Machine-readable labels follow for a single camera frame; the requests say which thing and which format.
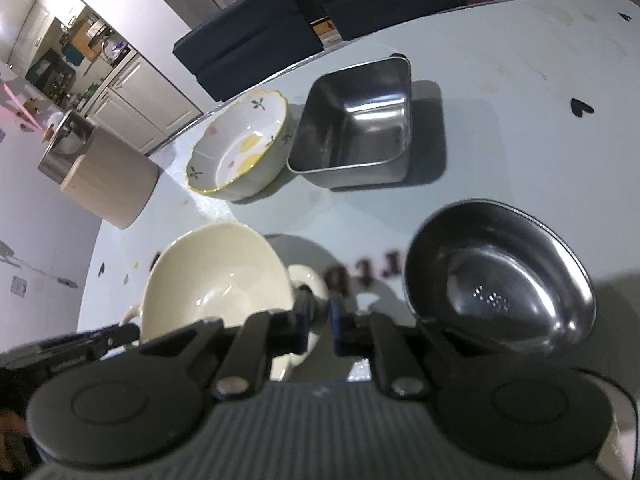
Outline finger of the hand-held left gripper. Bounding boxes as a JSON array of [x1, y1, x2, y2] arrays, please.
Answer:
[[30, 323, 141, 361]]

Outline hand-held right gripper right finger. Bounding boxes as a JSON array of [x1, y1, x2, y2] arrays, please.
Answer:
[[327, 296, 496, 400]]

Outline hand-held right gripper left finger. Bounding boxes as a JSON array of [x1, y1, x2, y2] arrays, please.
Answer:
[[140, 285, 316, 402]]

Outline cream bowl with handles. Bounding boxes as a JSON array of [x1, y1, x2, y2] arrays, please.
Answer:
[[121, 222, 328, 383]]

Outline oval steel bowl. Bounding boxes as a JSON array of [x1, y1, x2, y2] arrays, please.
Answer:
[[404, 200, 597, 357]]

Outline floral bowl with yellow rim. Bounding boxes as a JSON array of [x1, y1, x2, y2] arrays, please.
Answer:
[[186, 89, 292, 204]]

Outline square steel container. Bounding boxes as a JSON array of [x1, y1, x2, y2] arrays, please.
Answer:
[[287, 55, 413, 191]]

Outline beige thermos jug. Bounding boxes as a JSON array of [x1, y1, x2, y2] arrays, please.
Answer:
[[38, 110, 161, 231]]

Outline white kitchen base cabinet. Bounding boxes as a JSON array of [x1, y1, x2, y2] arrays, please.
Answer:
[[80, 55, 202, 156]]

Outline white heart-print tablecloth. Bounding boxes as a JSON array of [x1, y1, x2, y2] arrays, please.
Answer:
[[77, 0, 640, 386]]

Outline yellow white packaging box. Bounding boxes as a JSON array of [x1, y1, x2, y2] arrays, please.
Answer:
[[311, 16, 347, 47]]

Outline pink lanyard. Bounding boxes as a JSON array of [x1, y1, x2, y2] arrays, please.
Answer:
[[0, 77, 45, 133]]

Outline white kitchen wall cabinet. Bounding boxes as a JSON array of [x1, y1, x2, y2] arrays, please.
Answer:
[[9, 0, 87, 71]]

